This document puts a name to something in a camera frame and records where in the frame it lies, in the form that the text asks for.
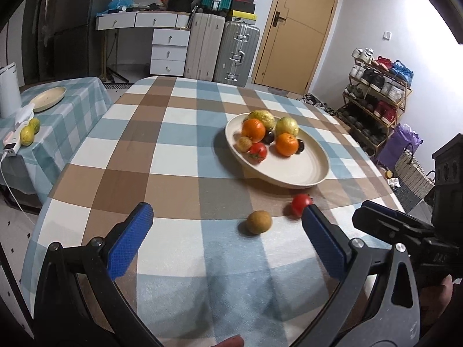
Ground large orange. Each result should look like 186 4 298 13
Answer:
242 119 266 143

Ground small cream plate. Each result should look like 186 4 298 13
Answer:
28 87 67 112

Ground purple bag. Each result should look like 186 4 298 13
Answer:
376 123 424 169

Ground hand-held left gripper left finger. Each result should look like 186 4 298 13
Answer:
34 202 163 347

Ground white cylindrical appliance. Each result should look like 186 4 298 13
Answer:
0 63 21 119

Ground white desk with drawers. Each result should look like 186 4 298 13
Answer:
96 10 192 77

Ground person's left hand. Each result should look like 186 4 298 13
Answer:
213 335 244 347

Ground large cream plate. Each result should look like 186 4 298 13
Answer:
225 112 330 189

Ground smooth brown round fruit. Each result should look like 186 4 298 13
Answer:
247 210 273 235

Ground dark wardrobe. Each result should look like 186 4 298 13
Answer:
0 0 120 87

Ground yellow and black shoebox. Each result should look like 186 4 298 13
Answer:
228 10 258 22

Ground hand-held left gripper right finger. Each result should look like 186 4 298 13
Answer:
295 203 421 347

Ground white cloth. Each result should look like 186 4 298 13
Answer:
14 103 35 123

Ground person's right hand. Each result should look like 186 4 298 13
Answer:
419 274 455 329

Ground red tomato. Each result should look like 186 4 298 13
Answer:
291 194 315 219
248 142 269 163

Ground blue plastic bag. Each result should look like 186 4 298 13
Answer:
108 0 137 12

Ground white cable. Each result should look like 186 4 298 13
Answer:
0 154 40 217

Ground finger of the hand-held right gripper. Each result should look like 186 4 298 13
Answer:
352 208 435 248
360 200 433 230

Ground brown and blue checked tablecloth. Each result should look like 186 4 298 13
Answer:
20 76 406 347

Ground pile of shoes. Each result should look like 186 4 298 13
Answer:
302 93 339 116

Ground pale yellow round fruit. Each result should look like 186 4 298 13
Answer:
247 110 275 131

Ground silver suitcase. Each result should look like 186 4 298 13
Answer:
213 21 261 87

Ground wooden door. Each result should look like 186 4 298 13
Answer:
249 0 343 96

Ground woven basket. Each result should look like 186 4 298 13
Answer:
392 143 436 198

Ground teal checked tablecloth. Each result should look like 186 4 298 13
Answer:
0 77 113 203

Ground rows of shoes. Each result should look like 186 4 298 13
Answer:
342 48 415 149

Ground metal shoe rack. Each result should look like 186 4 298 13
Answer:
338 58 413 156

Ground beige suitcase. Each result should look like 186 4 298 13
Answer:
184 12 225 80

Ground golden yellow round fruit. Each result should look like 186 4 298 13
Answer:
275 116 300 139

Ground small orange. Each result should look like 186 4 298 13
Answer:
275 133 300 157

